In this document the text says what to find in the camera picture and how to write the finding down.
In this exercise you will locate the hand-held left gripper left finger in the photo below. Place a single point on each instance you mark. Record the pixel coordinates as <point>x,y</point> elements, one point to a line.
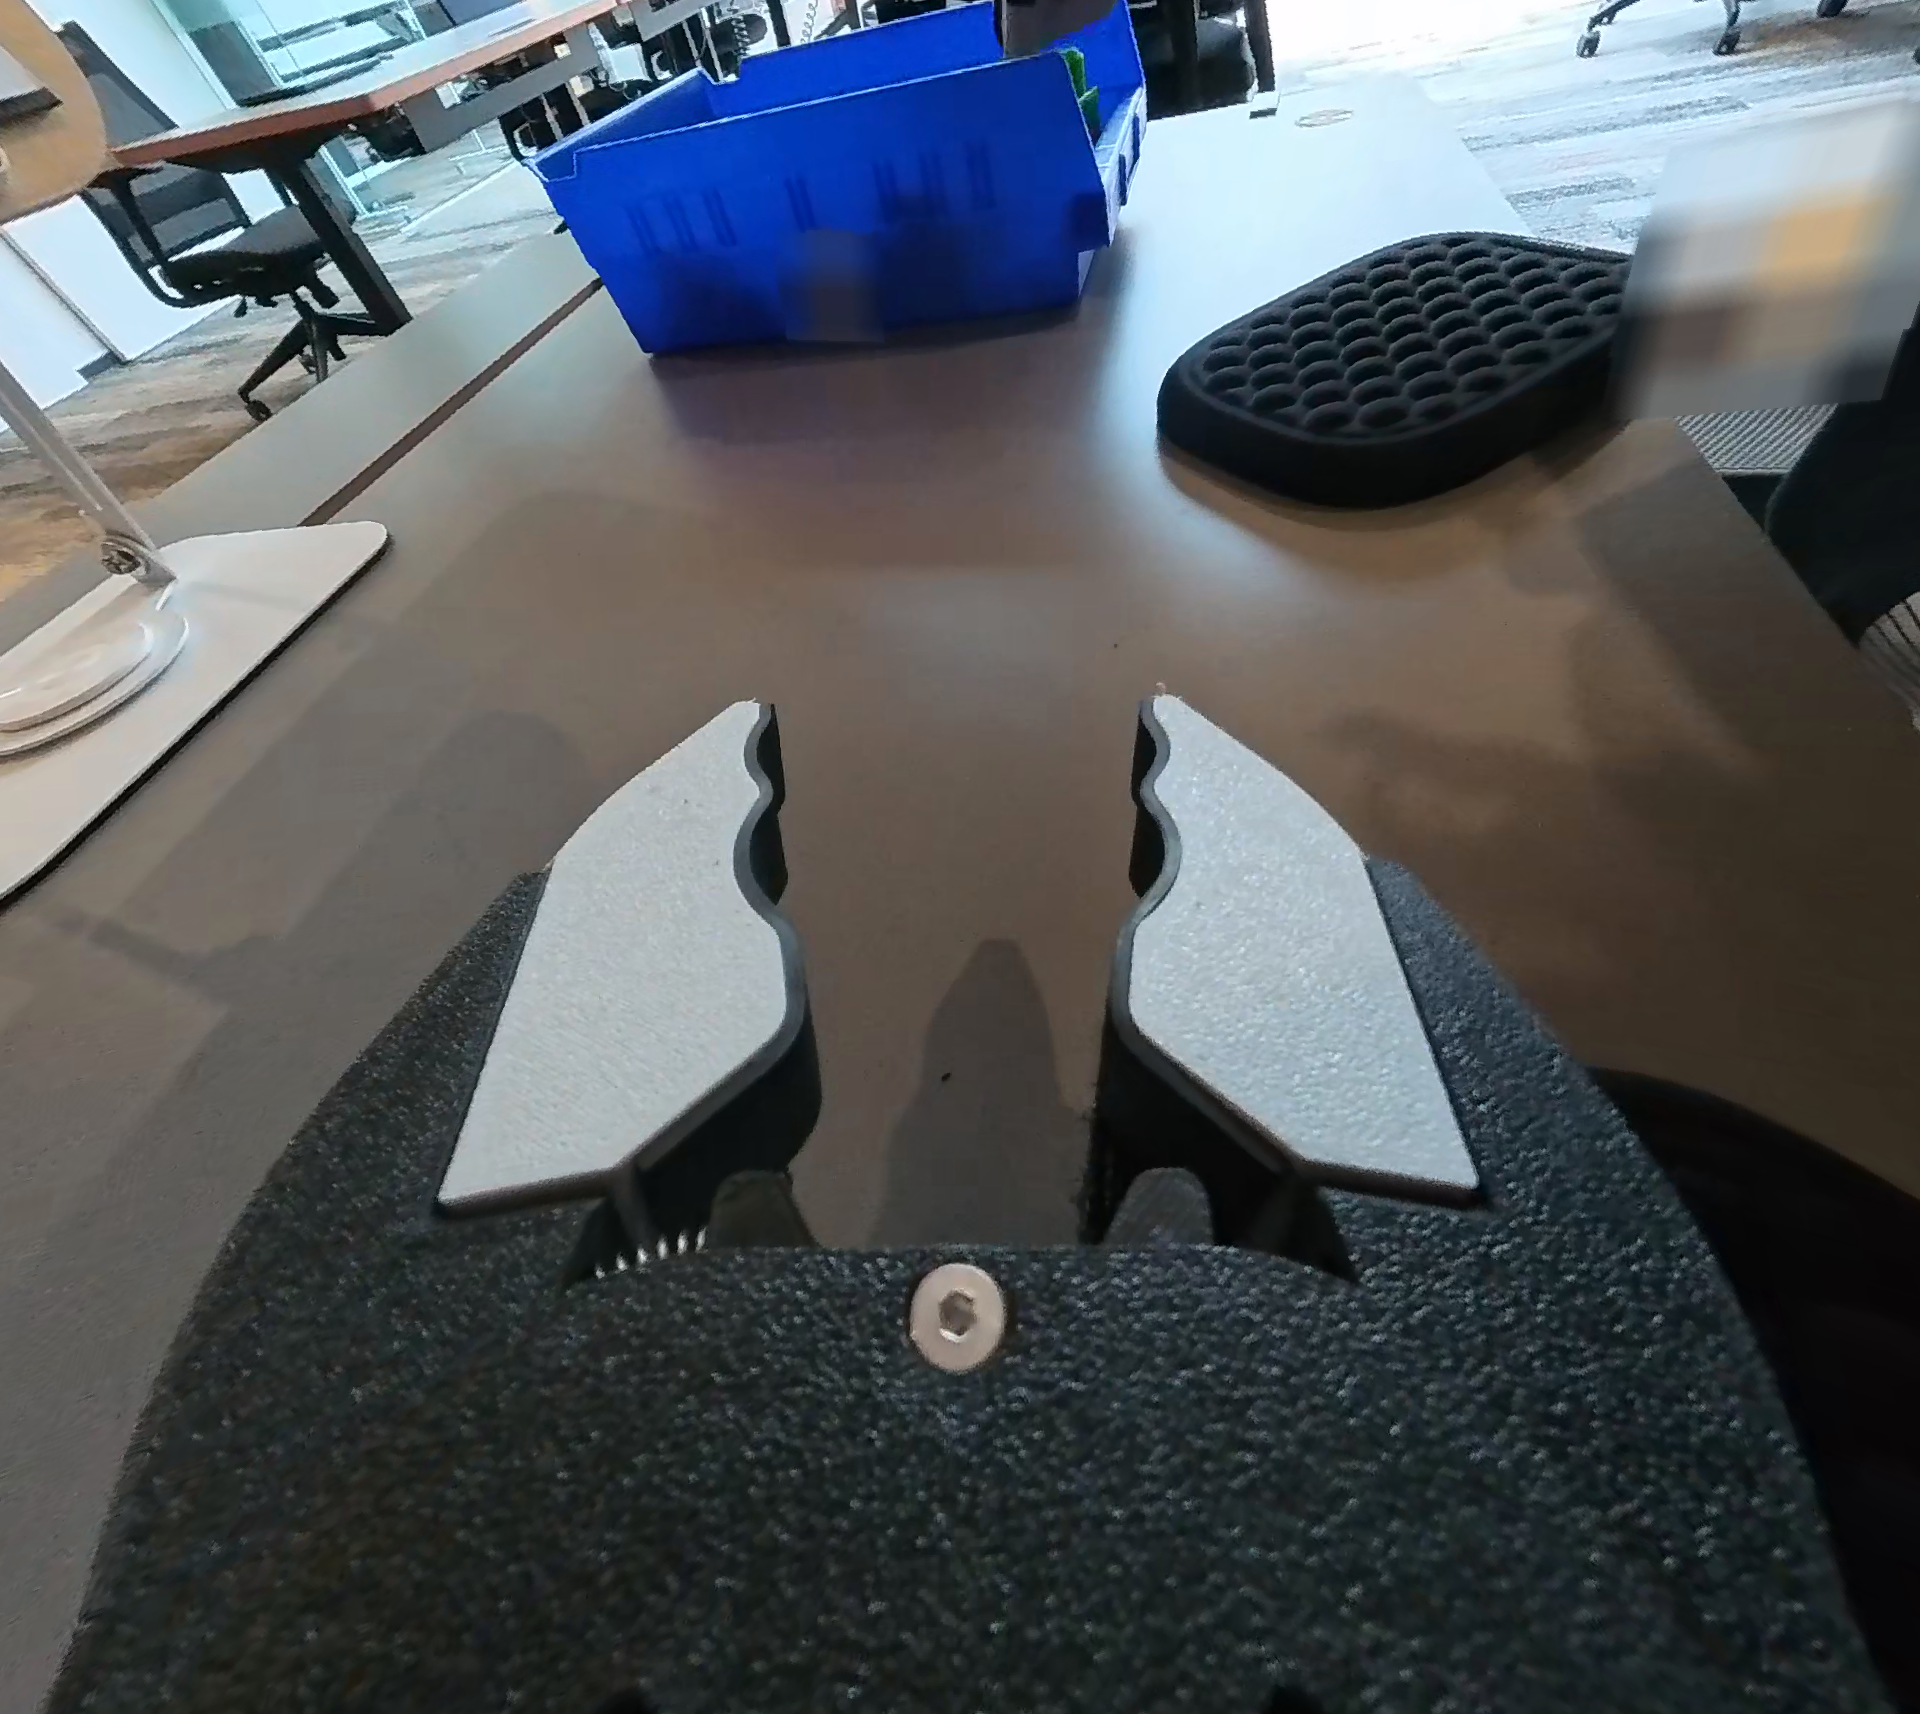
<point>616,1011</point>

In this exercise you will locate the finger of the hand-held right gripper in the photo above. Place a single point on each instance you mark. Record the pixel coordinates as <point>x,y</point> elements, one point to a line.
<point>1050,11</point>

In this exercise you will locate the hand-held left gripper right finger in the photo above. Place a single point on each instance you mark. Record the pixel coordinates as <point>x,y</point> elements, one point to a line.
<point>1296,995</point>

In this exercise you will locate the blue plastic bin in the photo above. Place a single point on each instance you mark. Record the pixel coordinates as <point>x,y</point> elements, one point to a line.
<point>811,184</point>

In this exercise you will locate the green mega block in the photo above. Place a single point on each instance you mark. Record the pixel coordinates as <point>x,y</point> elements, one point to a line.
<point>1074,81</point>

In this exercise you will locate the black perforated rubber pad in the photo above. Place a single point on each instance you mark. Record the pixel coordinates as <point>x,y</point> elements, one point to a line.
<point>1396,365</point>

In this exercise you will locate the person's printed top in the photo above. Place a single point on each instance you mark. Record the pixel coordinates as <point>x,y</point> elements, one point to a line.
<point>1860,501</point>

